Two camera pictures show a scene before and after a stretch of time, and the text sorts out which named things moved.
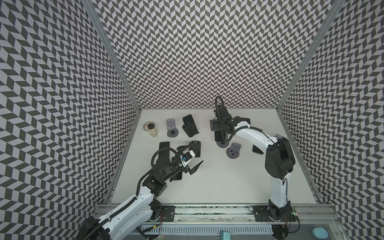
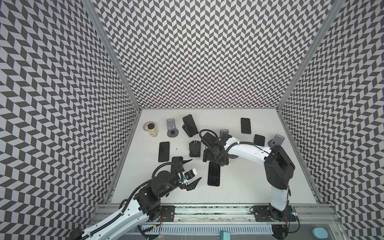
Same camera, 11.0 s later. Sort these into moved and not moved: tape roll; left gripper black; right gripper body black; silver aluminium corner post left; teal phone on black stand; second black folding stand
Moved: left gripper black; right gripper body black
Not moved: second black folding stand; silver aluminium corner post left; tape roll; teal phone on black stand
